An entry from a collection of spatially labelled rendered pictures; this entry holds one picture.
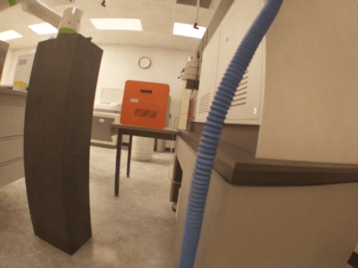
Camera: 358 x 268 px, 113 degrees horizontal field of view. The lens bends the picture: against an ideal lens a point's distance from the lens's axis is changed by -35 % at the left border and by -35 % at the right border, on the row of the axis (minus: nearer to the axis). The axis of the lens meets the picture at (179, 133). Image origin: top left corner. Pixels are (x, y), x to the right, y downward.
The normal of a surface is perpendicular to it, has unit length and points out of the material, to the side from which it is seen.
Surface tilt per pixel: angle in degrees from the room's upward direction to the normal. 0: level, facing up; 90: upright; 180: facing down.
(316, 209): 90
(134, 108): 90
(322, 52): 90
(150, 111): 90
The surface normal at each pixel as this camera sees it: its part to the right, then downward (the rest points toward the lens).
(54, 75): -0.12, 0.05
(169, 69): 0.09, 0.07
